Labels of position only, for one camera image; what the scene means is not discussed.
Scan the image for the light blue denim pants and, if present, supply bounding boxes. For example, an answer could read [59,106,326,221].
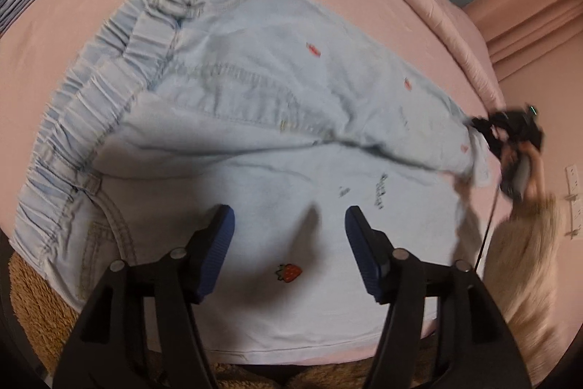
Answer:
[12,0,489,364]

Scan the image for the right hand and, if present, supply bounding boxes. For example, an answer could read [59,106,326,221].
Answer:
[519,142,547,202]

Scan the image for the brown fuzzy garment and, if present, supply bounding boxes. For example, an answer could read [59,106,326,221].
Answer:
[8,250,439,389]

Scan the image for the beige fuzzy right sleeve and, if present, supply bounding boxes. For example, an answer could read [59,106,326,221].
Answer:
[483,195,563,386]

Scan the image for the pink curtain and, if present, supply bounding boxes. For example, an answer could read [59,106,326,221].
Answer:
[461,0,583,82]

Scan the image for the pink bed sheet mattress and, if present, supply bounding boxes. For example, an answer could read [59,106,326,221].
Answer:
[1,0,498,260]

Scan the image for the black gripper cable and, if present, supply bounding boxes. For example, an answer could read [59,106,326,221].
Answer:
[470,182,500,276]

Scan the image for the white wall power strip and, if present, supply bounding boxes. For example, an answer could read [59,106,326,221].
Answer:
[565,164,582,240]

